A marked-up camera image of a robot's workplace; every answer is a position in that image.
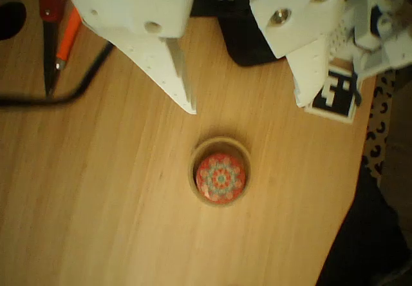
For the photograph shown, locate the white leader arm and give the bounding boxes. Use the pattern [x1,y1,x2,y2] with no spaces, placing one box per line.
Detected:
[328,0,412,84]

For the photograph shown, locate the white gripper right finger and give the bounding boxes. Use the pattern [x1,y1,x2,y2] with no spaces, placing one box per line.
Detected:
[247,0,348,108]

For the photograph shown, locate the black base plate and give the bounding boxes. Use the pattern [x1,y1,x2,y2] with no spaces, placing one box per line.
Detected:
[218,15,287,68]

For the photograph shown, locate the red handled scissors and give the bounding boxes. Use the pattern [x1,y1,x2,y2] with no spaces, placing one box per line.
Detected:
[30,0,70,97]

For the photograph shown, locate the red mandala patterned disc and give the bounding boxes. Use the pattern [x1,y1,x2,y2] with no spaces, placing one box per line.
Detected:
[196,152,246,202]

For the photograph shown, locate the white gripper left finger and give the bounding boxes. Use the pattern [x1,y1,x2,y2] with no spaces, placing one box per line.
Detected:
[57,0,199,115]

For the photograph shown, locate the black and white marker cube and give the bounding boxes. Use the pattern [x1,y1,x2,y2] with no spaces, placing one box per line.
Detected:
[304,59,363,124]

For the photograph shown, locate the leopard pattern rug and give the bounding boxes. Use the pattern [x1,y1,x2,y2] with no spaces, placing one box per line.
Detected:
[362,70,412,177]

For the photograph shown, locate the black cable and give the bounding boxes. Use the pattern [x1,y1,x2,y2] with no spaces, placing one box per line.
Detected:
[0,41,115,108]

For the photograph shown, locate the orange pen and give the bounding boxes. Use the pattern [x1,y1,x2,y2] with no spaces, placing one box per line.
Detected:
[54,7,83,71]

